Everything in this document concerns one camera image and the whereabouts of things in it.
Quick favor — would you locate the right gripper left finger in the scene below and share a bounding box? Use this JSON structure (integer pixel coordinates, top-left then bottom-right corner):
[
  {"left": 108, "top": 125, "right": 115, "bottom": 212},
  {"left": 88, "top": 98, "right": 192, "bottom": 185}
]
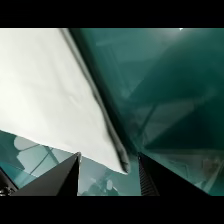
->
[{"left": 12, "top": 151, "right": 82, "bottom": 197}]

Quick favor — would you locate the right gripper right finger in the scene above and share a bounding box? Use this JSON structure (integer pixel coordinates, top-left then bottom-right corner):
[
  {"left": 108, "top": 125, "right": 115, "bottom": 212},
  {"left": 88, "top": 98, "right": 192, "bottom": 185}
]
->
[{"left": 137, "top": 152, "right": 210, "bottom": 197}]

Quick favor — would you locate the white garment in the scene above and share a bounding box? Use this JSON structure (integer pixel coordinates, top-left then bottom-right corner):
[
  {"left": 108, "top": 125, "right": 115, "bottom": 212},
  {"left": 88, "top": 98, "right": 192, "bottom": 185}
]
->
[{"left": 0, "top": 27, "right": 131, "bottom": 175}]

